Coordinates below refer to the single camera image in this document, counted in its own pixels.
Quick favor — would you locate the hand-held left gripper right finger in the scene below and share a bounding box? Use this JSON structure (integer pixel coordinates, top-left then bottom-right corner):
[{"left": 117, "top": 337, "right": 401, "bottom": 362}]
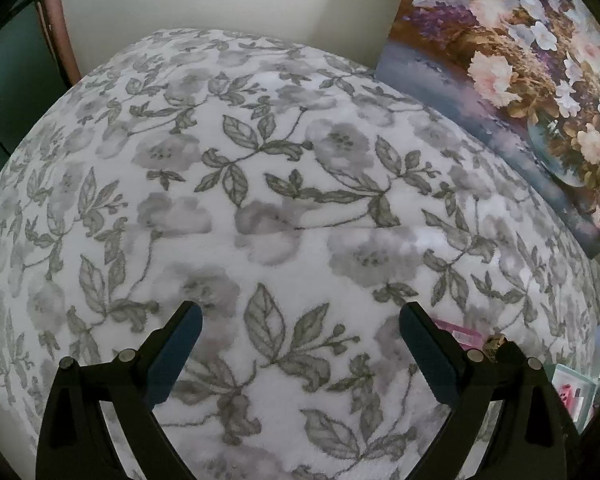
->
[{"left": 399, "top": 302, "right": 567, "bottom": 480}]

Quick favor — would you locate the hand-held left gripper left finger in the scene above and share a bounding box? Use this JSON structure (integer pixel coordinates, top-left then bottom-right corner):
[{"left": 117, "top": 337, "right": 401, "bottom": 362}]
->
[{"left": 36, "top": 301, "right": 204, "bottom": 480}]

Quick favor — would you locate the teal-rimmed white tray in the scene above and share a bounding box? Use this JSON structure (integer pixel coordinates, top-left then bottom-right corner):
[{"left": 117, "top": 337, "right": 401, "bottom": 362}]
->
[{"left": 550, "top": 360, "right": 600, "bottom": 423}]

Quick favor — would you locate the pink rectangular bar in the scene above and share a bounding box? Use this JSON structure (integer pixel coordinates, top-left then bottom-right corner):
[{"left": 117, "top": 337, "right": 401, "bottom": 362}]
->
[{"left": 432, "top": 317, "right": 487, "bottom": 350}]

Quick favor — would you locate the grey floral blanket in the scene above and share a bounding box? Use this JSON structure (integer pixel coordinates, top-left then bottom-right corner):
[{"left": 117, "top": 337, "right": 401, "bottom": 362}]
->
[{"left": 0, "top": 27, "right": 600, "bottom": 480}]

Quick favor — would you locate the floral painting canvas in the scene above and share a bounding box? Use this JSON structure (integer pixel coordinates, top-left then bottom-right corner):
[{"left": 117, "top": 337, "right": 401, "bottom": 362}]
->
[{"left": 375, "top": 0, "right": 600, "bottom": 261}]

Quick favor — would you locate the dark green door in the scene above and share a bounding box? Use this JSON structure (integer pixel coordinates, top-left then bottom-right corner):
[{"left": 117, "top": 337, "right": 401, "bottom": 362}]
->
[{"left": 0, "top": 5, "right": 68, "bottom": 201}]

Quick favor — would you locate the brown wooden frame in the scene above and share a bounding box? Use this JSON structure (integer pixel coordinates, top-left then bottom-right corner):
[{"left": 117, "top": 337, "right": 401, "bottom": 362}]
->
[{"left": 40, "top": 0, "right": 83, "bottom": 86}]

